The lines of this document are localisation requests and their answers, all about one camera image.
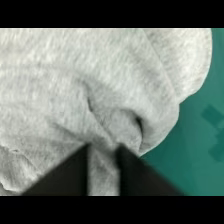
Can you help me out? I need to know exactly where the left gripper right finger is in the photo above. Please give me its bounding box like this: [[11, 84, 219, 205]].
[[115, 144, 185, 197]]

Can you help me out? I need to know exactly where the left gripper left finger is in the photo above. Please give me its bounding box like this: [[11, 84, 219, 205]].
[[21, 142, 92, 197]]

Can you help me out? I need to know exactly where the light grey garment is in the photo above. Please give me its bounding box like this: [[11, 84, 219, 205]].
[[0, 27, 214, 197]]

